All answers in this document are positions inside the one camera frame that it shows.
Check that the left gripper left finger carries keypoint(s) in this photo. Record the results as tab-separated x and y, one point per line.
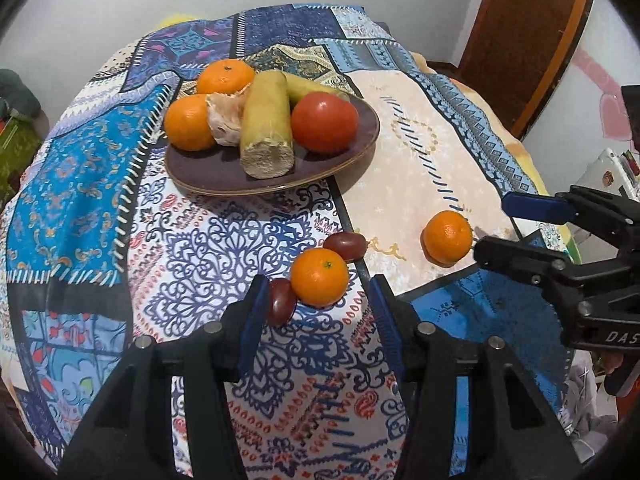
127	431

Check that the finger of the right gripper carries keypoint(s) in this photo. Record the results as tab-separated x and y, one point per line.
540	207
519	262

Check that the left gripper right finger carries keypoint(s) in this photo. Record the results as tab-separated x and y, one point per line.
513	432

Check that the small mandarin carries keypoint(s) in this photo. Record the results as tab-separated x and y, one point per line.
319	277
447	238

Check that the red grape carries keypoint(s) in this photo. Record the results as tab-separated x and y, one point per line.
349	245
283	302

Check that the red tomato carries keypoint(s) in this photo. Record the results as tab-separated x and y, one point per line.
324	124

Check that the sugarcane piece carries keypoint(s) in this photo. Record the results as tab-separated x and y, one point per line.
299	87
266	145

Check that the pomelo segment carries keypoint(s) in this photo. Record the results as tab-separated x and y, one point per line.
224	116

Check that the right hand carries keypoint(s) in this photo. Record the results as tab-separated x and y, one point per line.
610	360

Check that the yellow blanket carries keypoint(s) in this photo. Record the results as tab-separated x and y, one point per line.
500	110

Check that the patterned patchwork tablecloth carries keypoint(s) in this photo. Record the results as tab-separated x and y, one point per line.
100	245

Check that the brown wooden door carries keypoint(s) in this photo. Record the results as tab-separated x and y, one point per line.
518	51

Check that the brown oval plate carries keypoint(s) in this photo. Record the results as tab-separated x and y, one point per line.
225	172

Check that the large front orange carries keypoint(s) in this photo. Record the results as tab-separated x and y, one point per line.
186	124

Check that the large orange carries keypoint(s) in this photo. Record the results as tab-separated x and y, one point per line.
186	124
225	76

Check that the large rear orange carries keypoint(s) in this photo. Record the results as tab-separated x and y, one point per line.
225	76

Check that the grey plush toy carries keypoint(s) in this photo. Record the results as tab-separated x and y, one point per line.
16	99

